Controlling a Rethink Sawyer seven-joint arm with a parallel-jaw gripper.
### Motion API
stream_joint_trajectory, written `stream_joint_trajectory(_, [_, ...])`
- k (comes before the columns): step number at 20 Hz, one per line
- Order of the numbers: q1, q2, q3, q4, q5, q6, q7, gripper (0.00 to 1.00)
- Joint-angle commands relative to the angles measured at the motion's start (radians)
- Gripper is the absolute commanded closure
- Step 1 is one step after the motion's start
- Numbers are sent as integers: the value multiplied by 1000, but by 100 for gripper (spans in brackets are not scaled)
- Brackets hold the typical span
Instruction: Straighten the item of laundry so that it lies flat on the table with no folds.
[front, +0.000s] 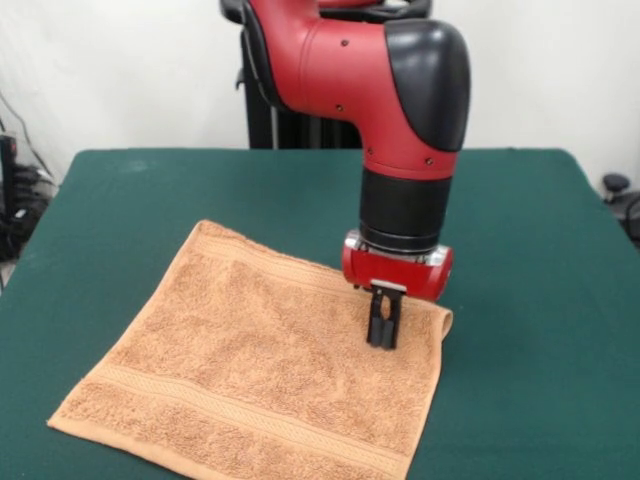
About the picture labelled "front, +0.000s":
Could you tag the dark green table cloth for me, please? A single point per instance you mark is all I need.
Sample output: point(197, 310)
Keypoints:
point(500, 375)

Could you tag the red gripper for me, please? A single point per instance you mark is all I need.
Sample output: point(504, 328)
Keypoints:
point(395, 275)

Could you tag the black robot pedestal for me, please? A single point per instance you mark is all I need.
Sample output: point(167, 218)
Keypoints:
point(290, 130)

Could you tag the tan terry cloth towel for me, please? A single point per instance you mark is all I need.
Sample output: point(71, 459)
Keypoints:
point(225, 380)

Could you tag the black electronics box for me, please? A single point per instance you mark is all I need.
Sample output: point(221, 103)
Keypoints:
point(7, 200)

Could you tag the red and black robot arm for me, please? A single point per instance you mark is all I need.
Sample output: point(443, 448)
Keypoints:
point(375, 100)

